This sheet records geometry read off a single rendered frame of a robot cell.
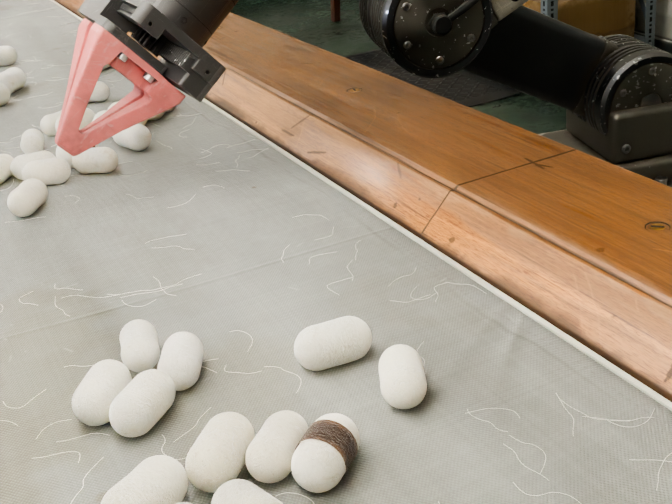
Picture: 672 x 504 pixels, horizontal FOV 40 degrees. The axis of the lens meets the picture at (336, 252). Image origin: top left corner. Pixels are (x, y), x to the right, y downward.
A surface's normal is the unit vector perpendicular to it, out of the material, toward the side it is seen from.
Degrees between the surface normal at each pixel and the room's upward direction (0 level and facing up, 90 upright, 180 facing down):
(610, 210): 0
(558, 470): 0
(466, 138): 0
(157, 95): 103
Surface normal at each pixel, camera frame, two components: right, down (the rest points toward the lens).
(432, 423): -0.10, -0.89
